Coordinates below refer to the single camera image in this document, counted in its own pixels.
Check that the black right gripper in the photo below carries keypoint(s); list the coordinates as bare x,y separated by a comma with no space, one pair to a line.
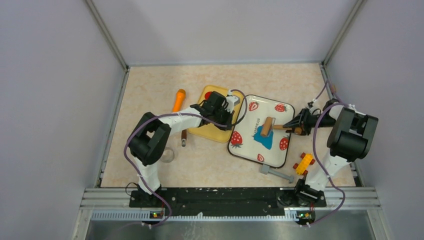
296,122

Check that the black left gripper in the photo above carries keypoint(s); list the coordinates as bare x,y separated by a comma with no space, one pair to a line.
229,115

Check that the wooden roller tool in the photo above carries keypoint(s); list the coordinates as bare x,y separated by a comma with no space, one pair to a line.
269,125

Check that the blue play dough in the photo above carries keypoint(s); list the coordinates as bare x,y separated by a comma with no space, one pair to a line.
266,141

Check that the white strawberry enamel tray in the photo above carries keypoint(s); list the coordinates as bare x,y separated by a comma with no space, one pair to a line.
255,111

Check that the silver tape roll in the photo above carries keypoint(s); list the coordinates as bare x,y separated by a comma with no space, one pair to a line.
168,155

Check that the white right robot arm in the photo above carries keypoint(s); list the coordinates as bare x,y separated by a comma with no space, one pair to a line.
351,137

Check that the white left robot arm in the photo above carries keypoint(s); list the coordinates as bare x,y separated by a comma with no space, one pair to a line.
148,141

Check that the red dough disc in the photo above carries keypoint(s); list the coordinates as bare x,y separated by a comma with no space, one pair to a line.
207,95

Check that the yellow plastic tray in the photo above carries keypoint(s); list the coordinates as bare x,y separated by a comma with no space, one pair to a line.
210,131

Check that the orange toy rolling pin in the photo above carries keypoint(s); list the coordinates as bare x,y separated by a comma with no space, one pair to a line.
179,99

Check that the yellow toy brick car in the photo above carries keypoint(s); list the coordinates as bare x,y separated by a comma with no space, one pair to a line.
300,168

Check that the grey toy bolt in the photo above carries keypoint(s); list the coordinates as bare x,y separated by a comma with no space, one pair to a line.
265,169

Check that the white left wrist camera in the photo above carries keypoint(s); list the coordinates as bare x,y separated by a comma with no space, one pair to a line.
232,101

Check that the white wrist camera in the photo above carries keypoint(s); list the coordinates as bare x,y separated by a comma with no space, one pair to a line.
232,101
313,110

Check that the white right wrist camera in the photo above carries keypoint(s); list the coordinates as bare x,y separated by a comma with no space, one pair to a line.
313,110

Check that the brown handled scraper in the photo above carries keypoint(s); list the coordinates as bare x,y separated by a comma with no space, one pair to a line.
184,138

